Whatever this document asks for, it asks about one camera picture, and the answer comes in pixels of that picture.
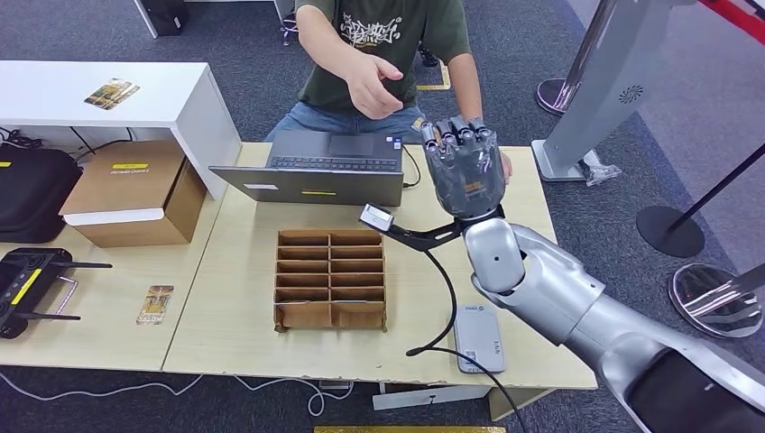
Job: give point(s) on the person's right hand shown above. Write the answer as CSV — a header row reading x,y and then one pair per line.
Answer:
x,y
370,89

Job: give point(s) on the person's left hand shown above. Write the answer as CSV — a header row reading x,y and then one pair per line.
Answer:
x,y
507,170

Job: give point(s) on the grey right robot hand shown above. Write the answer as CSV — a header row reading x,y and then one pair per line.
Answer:
x,y
469,179

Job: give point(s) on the person's left forearm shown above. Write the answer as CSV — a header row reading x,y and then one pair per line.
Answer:
x,y
466,89

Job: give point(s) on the person's right forearm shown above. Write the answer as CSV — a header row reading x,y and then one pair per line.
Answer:
x,y
326,39

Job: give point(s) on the person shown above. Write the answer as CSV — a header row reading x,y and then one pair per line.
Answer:
x,y
430,36

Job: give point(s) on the grey card reader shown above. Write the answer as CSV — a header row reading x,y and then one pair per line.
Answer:
x,y
481,331

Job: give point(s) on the wooden card rack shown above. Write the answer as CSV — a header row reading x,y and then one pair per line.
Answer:
x,y
330,278

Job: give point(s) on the clear plastic bag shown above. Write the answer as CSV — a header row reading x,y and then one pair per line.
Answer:
x,y
600,172

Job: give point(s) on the grey laptop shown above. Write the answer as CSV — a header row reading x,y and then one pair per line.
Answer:
x,y
311,188

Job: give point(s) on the silver kiosk stand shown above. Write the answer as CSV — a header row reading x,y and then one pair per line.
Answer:
x,y
606,89

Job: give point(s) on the black computer tower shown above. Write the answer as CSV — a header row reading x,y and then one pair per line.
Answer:
x,y
166,15

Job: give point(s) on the white flat board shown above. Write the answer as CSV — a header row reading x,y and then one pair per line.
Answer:
x,y
418,398

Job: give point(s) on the wooden desk leg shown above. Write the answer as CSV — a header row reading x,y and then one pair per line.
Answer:
x,y
514,403

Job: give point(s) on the grey power adapter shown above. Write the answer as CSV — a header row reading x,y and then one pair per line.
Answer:
x,y
334,385

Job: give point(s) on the brown cardboard box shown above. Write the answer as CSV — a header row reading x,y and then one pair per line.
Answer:
x,y
127,182

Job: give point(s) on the red barrier belt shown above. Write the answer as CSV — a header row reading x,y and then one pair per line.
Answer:
x,y
735,21

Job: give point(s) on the white shelf unit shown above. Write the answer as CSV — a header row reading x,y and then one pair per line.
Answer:
x,y
48,89

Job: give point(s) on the black carrying case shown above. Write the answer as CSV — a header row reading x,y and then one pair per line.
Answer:
x,y
33,194

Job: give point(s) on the black controller with antennas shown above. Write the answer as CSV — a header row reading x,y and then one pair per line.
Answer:
x,y
24,290

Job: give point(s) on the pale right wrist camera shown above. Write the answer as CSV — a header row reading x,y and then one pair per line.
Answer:
x,y
377,218

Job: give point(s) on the chrome stanchion post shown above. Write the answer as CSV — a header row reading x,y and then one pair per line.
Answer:
x,y
588,42
714,308

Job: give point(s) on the black stanchion post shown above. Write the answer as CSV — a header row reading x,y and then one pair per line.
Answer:
x,y
668,233

